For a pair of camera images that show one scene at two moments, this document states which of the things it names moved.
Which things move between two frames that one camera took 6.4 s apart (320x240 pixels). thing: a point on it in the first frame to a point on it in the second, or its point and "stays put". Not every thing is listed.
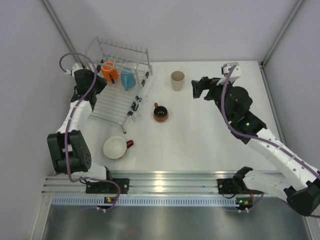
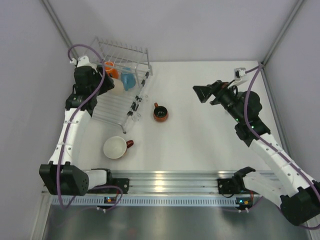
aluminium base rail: [147, 182] stays put
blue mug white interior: [128, 78] stays put
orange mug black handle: [110, 71] stays put
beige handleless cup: [177, 78] to [118, 88]
